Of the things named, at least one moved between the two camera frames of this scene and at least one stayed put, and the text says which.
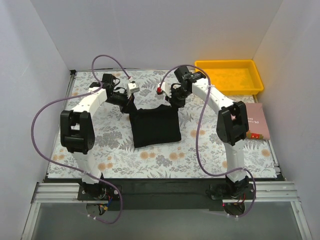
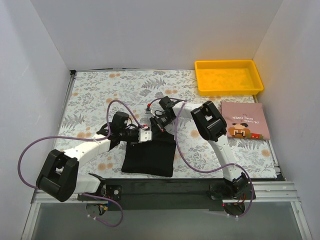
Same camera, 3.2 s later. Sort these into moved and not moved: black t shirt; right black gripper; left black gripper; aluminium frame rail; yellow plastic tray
Moved: right black gripper; left black gripper; black t shirt
Not moved: yellow plastic tray; aluminium frame rail
